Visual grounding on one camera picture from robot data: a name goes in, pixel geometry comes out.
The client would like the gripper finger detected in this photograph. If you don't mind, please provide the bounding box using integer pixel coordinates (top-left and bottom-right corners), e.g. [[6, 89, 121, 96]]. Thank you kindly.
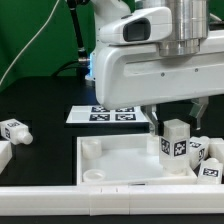
[[189, 97, 209, 130], [141, 105, 163, 136]]

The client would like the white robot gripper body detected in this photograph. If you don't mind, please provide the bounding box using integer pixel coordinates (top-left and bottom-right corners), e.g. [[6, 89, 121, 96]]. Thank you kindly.
[[95, 31, 224, 109]]

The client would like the white square table top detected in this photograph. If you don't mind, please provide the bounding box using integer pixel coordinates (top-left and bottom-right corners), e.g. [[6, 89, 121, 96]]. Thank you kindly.
[[76, 134, 197, 186]]

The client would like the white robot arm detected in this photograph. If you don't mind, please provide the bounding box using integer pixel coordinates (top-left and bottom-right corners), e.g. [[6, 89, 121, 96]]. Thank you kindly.
[[91, 0, 224, 133]]

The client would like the white right obstacle piece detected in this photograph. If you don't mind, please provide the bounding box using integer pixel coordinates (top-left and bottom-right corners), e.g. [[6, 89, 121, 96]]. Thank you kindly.
[[209, 138, 224, 165]]

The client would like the white obstacle piece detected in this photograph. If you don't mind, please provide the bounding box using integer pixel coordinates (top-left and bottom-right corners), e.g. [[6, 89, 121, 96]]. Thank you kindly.
[[0, 141, 12, 174], [209, 138, 224, 165]]

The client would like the white marker sheet with tags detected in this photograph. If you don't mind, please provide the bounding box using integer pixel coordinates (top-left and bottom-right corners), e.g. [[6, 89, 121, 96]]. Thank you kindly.
[[66, 105, 147, 124]]

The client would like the white front obstacle bar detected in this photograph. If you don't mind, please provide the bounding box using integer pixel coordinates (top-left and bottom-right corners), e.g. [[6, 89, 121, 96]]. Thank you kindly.
[[0, 185, 224, 216]]

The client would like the white left obstacle piece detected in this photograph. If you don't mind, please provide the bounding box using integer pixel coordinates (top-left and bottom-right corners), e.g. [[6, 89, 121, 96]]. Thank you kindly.
[[0, 141, 12, 174]]

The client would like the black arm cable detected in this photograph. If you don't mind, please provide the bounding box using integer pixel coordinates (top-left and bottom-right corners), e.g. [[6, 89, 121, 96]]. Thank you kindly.
[[53, 0, 92, 78]]

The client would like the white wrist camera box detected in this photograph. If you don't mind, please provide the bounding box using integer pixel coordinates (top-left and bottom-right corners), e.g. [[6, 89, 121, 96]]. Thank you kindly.
[[99, 7, 172, 45]]

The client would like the white cable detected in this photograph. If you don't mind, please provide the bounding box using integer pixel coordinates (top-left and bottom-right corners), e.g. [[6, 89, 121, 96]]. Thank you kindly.
[[0, 0, 62, 86]]

